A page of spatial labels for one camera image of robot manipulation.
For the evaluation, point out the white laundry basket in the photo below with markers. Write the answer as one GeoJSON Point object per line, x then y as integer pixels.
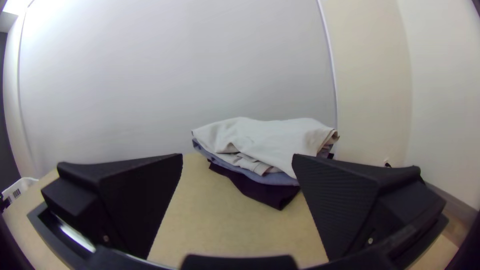
{"type": "Point", "coordinates": [18, 187]}

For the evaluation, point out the pile of folded clothes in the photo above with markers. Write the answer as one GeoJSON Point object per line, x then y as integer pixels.
{"type": "Point", "coordinates": [262, 140]}

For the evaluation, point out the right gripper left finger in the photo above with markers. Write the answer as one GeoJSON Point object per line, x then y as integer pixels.
{"type": "Point", "coordinates": [123, 195]}

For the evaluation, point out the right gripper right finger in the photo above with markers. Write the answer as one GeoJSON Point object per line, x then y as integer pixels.
{"type": "Point", "coordinates": [348, 202]}

